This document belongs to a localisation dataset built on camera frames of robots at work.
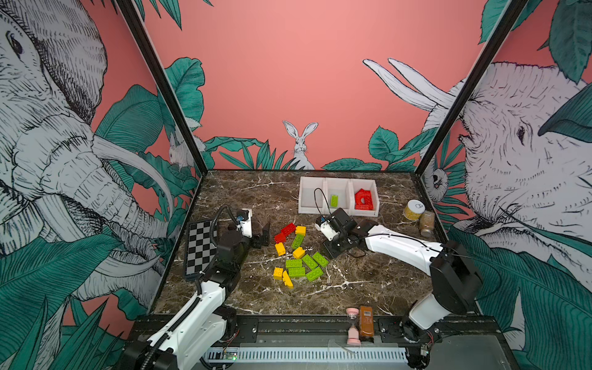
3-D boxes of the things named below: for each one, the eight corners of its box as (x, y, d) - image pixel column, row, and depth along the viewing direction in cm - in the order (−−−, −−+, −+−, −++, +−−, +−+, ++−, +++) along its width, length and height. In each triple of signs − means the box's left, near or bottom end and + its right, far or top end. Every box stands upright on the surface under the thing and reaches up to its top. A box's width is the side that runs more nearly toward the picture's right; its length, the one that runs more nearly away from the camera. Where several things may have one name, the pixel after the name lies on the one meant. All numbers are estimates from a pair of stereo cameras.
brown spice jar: (419, 236, 100) (424, 230, 95) (417, 216, 106) (422, 209, 102) (432, 238, 99) (437, 232, 95) (429, 218, 106) (434, 211, 101)
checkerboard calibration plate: (187, 275, 87) (183, 271, 84) (191, 227, 101) (187, 222, 98) (217, 269, 89) (213, 264, 86) (216, 222, 103) (214, 217, 99)
